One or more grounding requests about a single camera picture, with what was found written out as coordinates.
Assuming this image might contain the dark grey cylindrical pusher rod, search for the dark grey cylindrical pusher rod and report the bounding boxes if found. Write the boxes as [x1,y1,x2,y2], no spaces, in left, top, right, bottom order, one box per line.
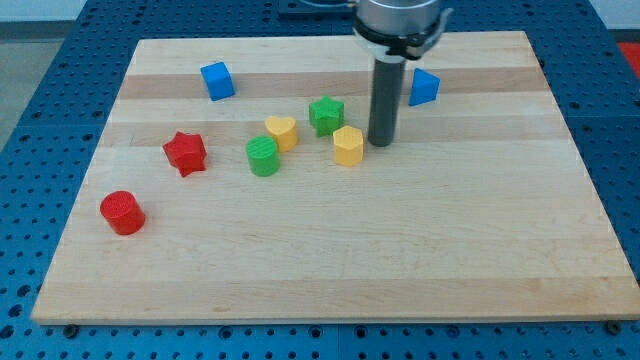
[367,60,406,147]

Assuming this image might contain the red cylinder block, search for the red cylinder block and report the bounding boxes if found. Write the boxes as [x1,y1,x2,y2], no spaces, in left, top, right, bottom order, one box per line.
[99,190,146,235]

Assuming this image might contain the green cylinder block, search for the green cylinder block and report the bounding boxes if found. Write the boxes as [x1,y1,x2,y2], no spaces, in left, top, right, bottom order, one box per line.
[246,135,280,177]

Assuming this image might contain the red star block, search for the red star block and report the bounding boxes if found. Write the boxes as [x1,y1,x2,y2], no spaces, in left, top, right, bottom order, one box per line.
[162,131,207,177]

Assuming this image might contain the yellow heart block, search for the yellow heart block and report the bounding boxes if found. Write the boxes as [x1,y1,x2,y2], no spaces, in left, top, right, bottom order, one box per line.
[264,116,298,152]

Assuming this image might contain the blue triangle block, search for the blue triangle block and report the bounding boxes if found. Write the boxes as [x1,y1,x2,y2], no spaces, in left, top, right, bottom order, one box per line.
[408,68,440,106]

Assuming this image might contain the blue cube block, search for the blue cube block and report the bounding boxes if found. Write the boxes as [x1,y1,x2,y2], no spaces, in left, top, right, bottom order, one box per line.
[200,62,235,101]

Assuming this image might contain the light wooden board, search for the light wooden board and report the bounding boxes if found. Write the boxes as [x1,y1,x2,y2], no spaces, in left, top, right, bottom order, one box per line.
[32,31,639,325]

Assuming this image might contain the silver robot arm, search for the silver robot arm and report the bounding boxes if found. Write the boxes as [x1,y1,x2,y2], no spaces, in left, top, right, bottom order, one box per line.
[353,0,453,147]

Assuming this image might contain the green star block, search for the green star block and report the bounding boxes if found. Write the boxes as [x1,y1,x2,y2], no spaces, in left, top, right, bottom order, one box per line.
[309,96,344,137]

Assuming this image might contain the yellow hexagon block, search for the yellow hexagon block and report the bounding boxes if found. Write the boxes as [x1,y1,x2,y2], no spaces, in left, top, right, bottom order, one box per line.
[333,126,364,167]

